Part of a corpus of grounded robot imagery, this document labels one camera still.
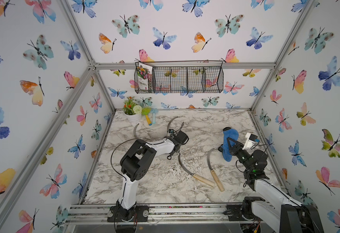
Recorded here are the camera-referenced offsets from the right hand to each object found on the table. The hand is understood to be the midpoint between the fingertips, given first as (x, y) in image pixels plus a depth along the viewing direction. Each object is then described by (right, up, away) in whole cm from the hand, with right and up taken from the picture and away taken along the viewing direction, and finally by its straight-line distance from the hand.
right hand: (230, 137), depth 79 cm
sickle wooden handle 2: (-35, +7, +29) cm, 45 cm away
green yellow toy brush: (-53, +18, +38) cm, 68 cm away
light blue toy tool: (-47, +18, +40) cm, 64 cm away
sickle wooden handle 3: (-13, -25, +4) cm, 28 cm away
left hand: (-32, -8, +20) cm, 38 cm away
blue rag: (+1, +2, -1) cm, 2 cm away
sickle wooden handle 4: (-4, -28, +1) cm, 29 cm away
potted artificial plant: (-59, +17, +22) cm, 66 cm away
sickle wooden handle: (-60, +3, +28) cm, 66 cm away
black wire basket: (-25, +39, +19) cm, 50 cm away
